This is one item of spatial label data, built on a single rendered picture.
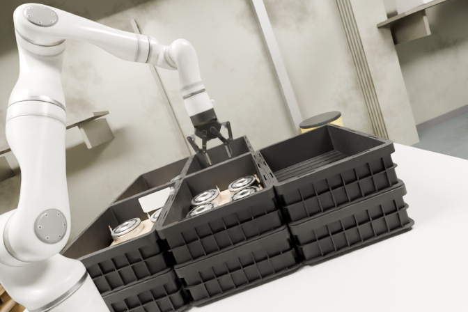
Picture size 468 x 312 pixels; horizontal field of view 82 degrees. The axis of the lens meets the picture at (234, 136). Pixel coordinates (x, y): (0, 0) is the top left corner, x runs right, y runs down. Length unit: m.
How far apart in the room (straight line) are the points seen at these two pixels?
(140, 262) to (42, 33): 0.54
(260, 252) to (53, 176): 0.48
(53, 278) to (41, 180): 0.16
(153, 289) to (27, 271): 0.31
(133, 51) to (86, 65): 2.32
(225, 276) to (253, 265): 0.07
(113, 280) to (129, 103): 2.27
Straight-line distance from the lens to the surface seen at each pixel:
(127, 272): 0.78
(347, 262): 0.76
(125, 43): 0.74
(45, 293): 0.56
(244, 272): 0.75
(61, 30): 0.71
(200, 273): 0.75
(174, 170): 1.46
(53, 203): 0.54
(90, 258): 0.78
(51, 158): 0.57
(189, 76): 0.77
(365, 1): 3.08
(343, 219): 0.74
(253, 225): 0.69
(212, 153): 1.42
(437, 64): 3.79
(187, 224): 0.68
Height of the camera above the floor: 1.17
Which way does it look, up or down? 9 degrees down
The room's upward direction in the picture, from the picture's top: 21 degrees counter-clockwise
